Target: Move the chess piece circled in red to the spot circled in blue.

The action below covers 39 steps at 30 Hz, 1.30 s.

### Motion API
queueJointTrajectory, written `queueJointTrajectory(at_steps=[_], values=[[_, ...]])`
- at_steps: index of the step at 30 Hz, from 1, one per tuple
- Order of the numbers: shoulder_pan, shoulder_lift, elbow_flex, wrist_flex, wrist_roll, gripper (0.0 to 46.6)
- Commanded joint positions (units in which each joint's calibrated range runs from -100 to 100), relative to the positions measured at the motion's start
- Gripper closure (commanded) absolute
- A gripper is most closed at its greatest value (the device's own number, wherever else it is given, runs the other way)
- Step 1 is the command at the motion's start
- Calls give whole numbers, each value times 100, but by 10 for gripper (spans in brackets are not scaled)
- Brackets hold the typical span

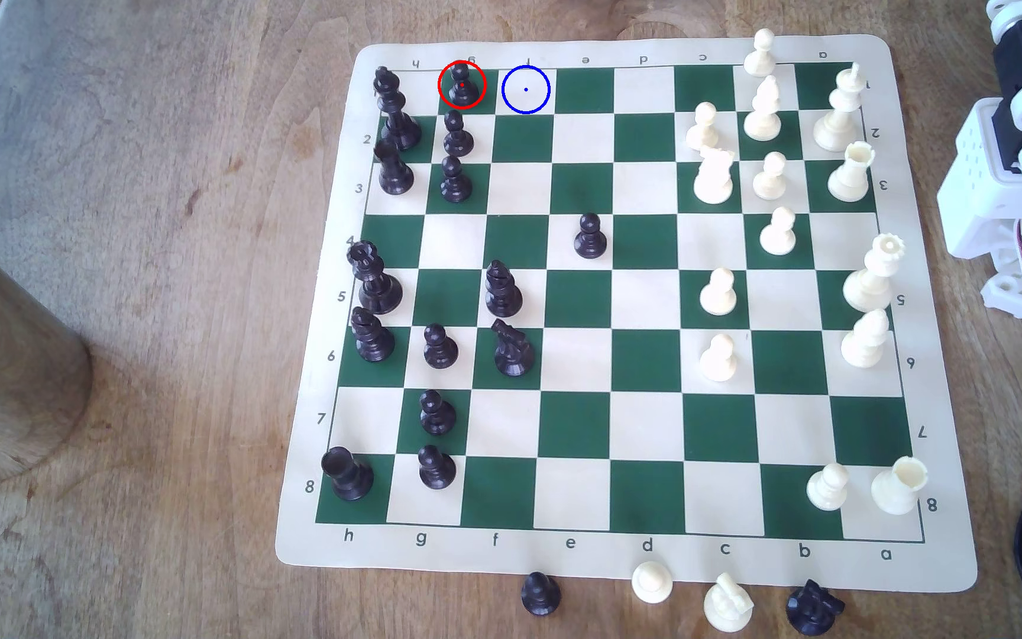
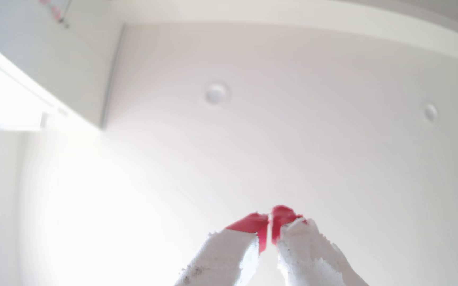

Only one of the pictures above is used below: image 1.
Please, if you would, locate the small black pawn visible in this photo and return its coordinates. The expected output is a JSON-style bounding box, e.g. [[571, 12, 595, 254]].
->
[[418, 444, 458, 491], [419, 389, 458, 437], [439, 155, 474, 204], [446, 62, 483, 106], [574, 213, 609, 260], [442, 108, 476, 158], [423, 324, 460, 370], [520, 572, 562, 618]]

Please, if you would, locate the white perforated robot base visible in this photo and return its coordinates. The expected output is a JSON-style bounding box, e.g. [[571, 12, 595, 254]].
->
[[937, 99, 1022, 338]]

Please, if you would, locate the black chess bishop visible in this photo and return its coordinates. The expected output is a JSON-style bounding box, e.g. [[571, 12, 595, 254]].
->
[[350, 306, 396, 363], [484, 259, 525, 319]]

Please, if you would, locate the black chess knight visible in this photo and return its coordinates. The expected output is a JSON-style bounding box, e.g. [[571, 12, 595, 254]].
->
[[490, 318, 537, 378], [785, 579, 846, 637]]

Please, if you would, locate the black chess queen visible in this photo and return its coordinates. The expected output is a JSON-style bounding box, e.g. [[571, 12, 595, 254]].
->
[[347, 240, 404, 315]]

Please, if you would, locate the green and cream chess mat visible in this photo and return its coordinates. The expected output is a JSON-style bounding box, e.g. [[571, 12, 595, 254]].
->
[[275, 34, 979, 594]]

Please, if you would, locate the black chess rook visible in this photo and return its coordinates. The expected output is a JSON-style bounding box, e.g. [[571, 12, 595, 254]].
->
[[373, 140, 415, 196], [320, 446, 376, 502]]

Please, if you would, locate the black chess king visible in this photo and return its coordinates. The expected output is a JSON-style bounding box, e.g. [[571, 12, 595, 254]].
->
[[373, 66, 423, 152]]

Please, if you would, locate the white chess knight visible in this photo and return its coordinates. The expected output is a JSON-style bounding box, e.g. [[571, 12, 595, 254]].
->
[[693, 146, 736, 205], [703, 572, 755, 634]]

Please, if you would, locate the white chess bishop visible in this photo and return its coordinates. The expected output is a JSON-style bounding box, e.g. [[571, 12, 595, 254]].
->
[[743, 75, 784, 143], [840, 308, 892, 370]]

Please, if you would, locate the white chess queen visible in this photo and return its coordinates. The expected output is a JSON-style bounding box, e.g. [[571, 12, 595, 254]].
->
[[843, 233, 907, 314]]

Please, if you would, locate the white chess rook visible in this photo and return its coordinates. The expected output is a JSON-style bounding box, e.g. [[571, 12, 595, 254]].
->
[[871, 456, 929, 517], [827, 142, 878, 204]]

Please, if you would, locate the white chess king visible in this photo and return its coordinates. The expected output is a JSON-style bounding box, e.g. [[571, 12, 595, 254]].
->
[[813, 64, 867, 153]]

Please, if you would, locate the small white pawn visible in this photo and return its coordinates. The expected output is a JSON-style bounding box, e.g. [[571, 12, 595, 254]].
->
[[685, 102, 722, 152], [699, 333, 739, 383], [743, 28, 778, 78], [752, 151, 789, 201], [632, 561, 674, 605], [806, 462, 851, 512], [699, 267, 739, 317], [759, 206, 798, 257]]

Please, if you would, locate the round wooden post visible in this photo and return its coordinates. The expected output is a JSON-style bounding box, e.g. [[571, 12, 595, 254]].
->
[[0, 220, 93, 485]]

